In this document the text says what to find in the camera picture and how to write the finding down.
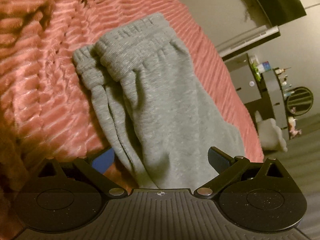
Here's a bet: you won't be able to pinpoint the white fluffy chair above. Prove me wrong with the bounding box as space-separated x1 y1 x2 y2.
254 111 287 152

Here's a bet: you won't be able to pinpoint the grey drawer cabinet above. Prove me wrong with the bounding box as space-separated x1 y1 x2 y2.
225 54 261 104

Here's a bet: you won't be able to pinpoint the grey sweatpants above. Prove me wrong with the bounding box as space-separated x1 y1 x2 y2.
73 13 245 190

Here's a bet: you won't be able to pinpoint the pink plush toy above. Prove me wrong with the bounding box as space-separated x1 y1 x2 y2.
287 116 302 139

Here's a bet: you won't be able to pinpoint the black vanity desk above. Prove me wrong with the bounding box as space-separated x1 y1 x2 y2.
259 70 290 141

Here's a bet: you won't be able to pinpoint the round black wall mirror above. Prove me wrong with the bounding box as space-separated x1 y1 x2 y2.
286 87 314 116

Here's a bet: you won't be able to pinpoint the pink ribbed blanket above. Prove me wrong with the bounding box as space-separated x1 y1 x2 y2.
1 0 264 239

